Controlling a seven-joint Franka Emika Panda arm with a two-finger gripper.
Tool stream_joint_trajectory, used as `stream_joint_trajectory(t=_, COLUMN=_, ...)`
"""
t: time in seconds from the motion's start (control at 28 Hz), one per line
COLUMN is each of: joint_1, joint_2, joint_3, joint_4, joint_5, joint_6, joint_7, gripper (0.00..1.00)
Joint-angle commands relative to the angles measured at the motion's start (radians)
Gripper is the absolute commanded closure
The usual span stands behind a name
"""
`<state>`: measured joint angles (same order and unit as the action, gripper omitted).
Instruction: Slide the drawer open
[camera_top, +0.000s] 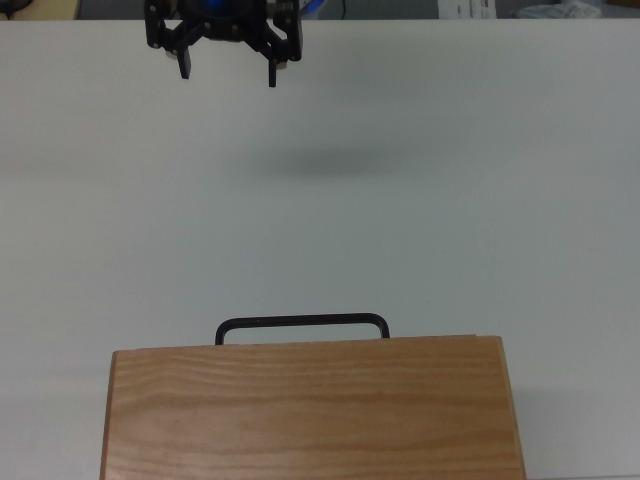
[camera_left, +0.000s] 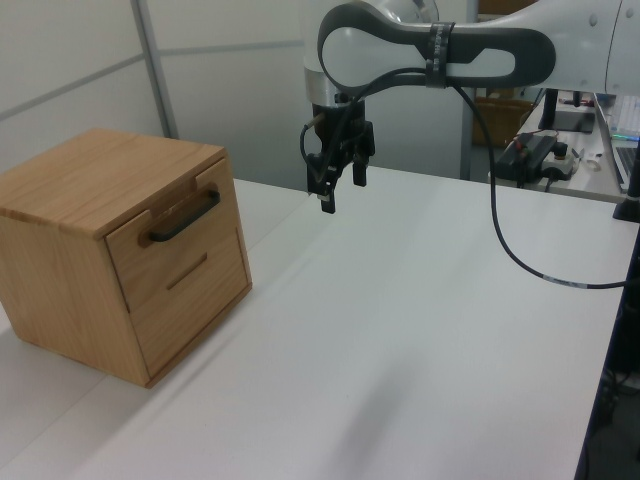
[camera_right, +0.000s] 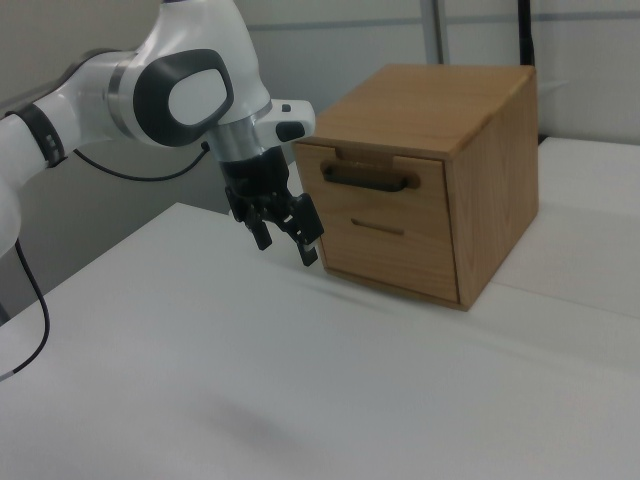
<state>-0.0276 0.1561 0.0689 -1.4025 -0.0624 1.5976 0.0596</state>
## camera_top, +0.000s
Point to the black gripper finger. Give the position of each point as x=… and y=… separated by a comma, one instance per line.
x=295, y=40
x=155, y=30

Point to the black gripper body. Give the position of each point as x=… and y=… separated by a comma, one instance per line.
x=225, y=27

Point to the brown wooden board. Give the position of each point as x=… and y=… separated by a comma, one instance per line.
x=35, y=7

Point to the white printed paper box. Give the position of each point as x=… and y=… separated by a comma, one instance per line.
x=465, y=7

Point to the clear plastic bag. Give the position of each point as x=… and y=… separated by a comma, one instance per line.
x=550, y=10

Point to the light wooden cabinet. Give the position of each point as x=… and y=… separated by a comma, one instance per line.
x=310, y=415

